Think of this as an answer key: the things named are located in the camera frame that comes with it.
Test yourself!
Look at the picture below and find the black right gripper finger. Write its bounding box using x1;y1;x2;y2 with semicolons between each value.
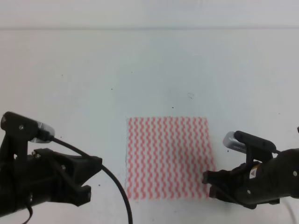
202;170;235;185
209;185;237;203

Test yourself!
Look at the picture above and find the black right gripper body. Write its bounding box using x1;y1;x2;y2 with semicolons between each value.
232;149;299;207

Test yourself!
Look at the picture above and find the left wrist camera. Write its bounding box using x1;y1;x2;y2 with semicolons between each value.
0;112;55;162

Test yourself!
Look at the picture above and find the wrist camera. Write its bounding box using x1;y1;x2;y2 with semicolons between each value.
223;131;280;163
0;112;55;162

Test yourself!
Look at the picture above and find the left camera cable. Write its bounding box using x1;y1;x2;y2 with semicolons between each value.
28;136;134;224

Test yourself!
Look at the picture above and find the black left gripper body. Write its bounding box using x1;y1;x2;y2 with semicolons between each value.
0;149;70;210

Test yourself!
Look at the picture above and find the pink wavy striped towel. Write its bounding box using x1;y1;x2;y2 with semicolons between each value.
125;117;216;200

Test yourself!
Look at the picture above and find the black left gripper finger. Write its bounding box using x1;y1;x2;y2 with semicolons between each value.
54;153;102;184
65;185;91;207

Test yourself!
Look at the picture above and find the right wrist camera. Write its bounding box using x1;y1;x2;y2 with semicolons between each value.
223;131;280;163

